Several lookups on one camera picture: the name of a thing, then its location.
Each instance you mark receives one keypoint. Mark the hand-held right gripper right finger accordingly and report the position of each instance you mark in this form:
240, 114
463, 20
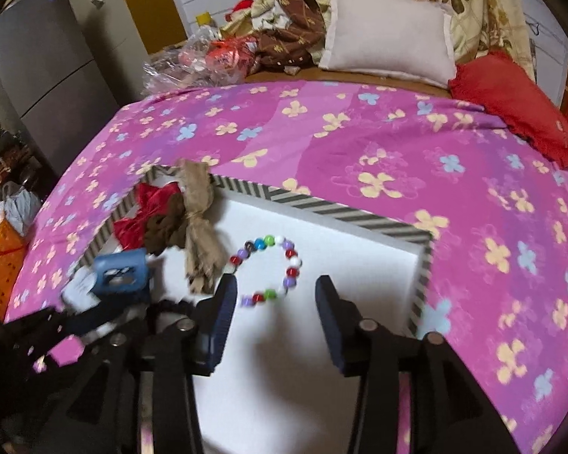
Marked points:
331, 321

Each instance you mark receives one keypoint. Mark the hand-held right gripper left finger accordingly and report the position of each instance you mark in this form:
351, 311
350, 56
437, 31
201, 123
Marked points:
220, 317

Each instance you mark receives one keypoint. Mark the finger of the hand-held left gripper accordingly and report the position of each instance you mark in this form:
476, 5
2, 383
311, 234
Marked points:
94, 324

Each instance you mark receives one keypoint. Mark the blue hair claw clip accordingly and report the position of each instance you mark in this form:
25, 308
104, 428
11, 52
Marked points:
120, 276

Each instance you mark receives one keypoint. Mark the striped box with white foam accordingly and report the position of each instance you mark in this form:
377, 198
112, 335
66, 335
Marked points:
341, 265

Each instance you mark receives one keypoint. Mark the beige burlap hair bow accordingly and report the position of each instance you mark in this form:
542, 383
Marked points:
199, 227

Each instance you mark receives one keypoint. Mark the red hair bow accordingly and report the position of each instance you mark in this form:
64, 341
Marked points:
137, 220

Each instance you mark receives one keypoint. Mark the orange plastic basket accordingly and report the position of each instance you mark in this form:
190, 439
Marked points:
4, 250

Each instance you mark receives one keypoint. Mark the white plastic bag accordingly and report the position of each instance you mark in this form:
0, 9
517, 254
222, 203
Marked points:
19, 208

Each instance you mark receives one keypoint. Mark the pink floral bed sheet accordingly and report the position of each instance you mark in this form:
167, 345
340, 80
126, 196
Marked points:
359, 151

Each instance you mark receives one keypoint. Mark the pile of clothes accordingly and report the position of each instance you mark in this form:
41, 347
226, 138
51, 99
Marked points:
0, 151

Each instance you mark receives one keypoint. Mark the grey refrigerator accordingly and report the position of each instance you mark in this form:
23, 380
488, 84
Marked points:
42, 80

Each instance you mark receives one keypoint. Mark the clear plastic bags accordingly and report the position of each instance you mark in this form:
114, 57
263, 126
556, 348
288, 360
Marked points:
175, 64

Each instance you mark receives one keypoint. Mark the red plastic packet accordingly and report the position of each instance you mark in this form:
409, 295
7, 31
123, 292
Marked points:
229, 52

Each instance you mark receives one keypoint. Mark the white pillow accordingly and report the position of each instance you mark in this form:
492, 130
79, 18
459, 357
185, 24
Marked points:
388, 42

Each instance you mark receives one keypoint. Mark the red frilled pillow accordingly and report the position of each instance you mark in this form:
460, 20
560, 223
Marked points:
516, 104

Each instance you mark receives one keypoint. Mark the yellow-capped bottle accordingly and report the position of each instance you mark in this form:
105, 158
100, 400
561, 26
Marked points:
206, 21

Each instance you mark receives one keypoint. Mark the brown floral cloth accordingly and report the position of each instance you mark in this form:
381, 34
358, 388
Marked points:
288, 28

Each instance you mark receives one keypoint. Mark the red plush toy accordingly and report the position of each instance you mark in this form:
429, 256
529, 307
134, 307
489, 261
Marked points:
241, 9

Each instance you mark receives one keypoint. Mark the yellow door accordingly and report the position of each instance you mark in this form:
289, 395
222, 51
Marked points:
163, 4

